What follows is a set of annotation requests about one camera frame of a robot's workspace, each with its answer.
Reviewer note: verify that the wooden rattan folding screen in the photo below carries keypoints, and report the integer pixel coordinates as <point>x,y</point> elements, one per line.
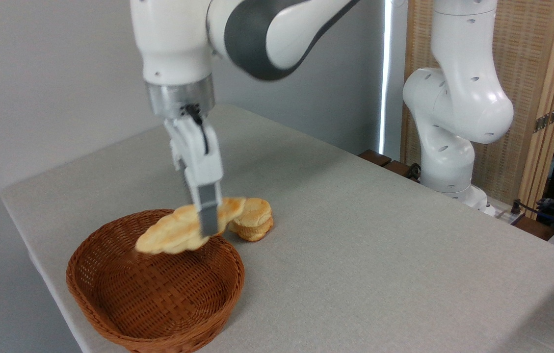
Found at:
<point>527,59</point>

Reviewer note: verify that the brown wicker basket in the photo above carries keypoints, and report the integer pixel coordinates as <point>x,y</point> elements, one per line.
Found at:
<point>159,294</point>

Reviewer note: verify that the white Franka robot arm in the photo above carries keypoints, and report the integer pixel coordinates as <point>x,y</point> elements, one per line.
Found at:
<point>458,108</point>

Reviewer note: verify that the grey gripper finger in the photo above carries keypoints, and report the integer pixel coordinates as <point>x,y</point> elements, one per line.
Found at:
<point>178,157</point>
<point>209,206</point>

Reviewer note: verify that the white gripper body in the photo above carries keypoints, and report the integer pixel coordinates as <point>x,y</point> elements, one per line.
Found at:
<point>200,152</point>

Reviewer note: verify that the long braided bread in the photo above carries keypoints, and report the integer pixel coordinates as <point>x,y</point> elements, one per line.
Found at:
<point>169,233</point>

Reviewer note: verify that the brass screen hinge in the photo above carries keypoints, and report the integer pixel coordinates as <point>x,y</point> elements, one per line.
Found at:
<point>549,118</point>

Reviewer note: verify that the round bread roll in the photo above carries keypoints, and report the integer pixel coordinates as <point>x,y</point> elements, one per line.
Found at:
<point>259,215</point>

